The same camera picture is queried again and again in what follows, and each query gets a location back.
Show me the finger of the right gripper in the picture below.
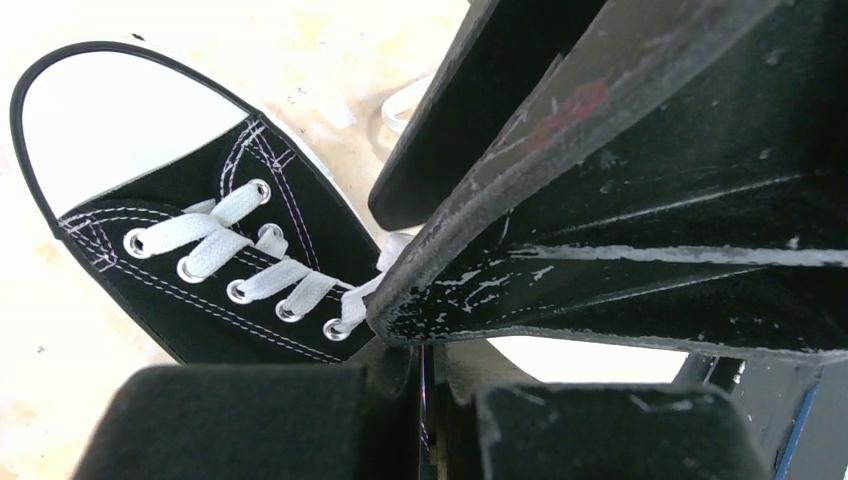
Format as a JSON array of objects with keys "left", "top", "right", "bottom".
[
  {"left": 368, "top": 0, "right": 603, "bottom": 231},
  {"left": 367, "top": 1, "right": 847, "bottom": 364}
]

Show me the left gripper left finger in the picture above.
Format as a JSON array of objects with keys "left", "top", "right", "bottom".
[{"left": 74, "top": 344, "right": 419, "bottom": 479}]

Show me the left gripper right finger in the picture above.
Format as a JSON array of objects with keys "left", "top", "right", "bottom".
[{"left": 433, "top": 341, "right": 771, "bottom": 479}]

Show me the white shoelace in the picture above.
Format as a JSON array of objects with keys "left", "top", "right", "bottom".
[{"left": 122, "top": 72, "right": 439, "bottom": 342}]

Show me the black white canvas sneaker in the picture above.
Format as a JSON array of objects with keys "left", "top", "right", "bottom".
[{"left": 10, "top": 41, "right": 381, "bottom": 364}]

